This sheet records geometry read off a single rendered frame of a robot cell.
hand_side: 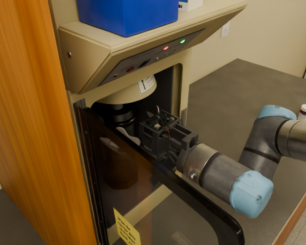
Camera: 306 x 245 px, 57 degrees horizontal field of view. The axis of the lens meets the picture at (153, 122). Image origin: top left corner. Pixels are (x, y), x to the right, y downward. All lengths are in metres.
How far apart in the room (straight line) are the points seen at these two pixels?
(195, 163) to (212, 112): 0.76
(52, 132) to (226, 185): 0.30
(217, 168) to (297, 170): 0.59
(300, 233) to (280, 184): 1.17
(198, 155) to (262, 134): 0.15
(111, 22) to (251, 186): 0.33
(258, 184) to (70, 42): 0.36
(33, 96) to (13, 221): 0.61
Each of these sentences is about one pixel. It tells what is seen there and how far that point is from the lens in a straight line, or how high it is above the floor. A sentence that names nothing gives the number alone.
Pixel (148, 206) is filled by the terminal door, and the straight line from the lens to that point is 0.41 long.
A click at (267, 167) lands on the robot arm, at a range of 0.61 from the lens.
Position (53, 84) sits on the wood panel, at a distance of 0.33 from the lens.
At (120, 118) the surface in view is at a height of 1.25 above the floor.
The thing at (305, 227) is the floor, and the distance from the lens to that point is 2.20.
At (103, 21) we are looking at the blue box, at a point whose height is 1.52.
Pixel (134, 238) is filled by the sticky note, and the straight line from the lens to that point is 0.53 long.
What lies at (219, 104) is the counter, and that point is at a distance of 1.33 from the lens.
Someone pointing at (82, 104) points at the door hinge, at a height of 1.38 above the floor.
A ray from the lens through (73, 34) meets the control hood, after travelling 0.39.
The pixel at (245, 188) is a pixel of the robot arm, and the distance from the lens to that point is 0.50.
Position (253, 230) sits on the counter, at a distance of 0.87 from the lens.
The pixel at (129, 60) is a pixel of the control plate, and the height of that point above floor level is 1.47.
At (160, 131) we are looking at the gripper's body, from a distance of 0.56.
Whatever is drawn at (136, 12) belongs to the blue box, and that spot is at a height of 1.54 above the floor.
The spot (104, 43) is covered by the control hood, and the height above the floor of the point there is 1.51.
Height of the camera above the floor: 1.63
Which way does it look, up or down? 35 degrees down
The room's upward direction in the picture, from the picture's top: straight up
